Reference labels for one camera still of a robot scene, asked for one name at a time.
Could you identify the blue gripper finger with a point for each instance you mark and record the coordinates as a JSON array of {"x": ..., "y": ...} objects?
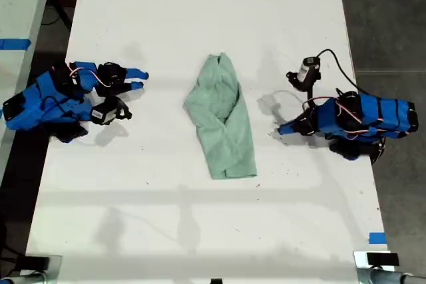
[
  {"x": 299, "y": 121},
  {"x": 136, "y": 73},
  {"x": 298, "y": 131},
  {"x": 133, "y": 86}
]

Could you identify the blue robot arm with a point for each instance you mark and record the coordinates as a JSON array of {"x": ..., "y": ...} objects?
[
  {"x": 43, "y": 101},
  {"x": 386, "y": 114}
]

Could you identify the pale green T-shirt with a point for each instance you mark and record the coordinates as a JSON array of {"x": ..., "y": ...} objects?
[{"x": 226, "y": 121}]

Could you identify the long blue tape strip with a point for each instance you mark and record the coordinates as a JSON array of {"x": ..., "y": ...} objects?
[{"x": 15, "y": 44}]

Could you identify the white side table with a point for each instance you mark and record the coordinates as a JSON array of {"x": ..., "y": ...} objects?
[{"x": 20, "y": 4}]

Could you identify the short blue tape strip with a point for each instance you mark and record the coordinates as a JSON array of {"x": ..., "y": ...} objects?
[{"x": 377, "y": 238}]

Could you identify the small black box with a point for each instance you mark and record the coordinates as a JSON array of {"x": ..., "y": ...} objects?
[
  {"x": 36, "y": 262},
  {"x": 382, "y": 259}
]

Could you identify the grey metal pipe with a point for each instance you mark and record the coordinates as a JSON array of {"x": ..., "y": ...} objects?
[
  {"x": 392, "y": 278},
  {"x": 23, "y": 279}
]

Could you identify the black camera stalk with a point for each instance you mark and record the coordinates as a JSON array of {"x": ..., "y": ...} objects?
[{"x": 311, "y": 92}]

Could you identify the black camera box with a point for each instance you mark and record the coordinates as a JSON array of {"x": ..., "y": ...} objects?
[
  {"x": 106, "y": 112},
  {"x": 307, "y": 69}
]

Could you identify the metal corner bracket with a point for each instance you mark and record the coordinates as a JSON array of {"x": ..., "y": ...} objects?
[{"x": 361, "y": 262}]

